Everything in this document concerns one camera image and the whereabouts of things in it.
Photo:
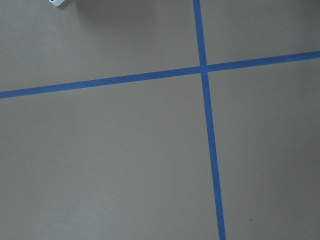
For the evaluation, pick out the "white box corner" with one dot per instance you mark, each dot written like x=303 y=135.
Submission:
x=57 y=3

